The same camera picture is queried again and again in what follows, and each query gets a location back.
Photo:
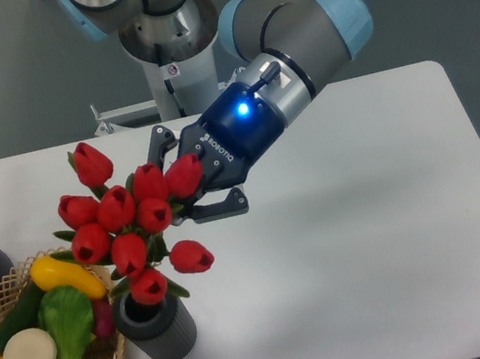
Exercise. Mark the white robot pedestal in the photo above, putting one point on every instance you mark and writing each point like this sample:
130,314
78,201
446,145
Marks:
176,55

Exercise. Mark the cream round radish slice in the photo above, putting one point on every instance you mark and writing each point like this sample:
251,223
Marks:
31,343

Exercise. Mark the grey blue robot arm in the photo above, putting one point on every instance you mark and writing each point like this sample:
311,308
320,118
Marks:
245,72

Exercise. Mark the red radish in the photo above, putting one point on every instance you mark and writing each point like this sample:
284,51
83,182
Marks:
103,319

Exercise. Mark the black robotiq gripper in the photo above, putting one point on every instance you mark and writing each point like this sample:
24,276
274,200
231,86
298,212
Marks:
229,137

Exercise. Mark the red tulip bouquet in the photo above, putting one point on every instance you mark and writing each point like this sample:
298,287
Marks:
123,226

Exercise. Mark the yellow squash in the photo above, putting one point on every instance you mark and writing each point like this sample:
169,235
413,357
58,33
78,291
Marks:
48,273

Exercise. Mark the dark green cucumber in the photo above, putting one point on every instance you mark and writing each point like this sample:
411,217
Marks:
23,315

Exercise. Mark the dark grey ribbed vase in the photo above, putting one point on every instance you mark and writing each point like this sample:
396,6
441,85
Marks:
162,331

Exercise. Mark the green bok choy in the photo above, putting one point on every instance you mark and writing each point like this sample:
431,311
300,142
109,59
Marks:
66,314

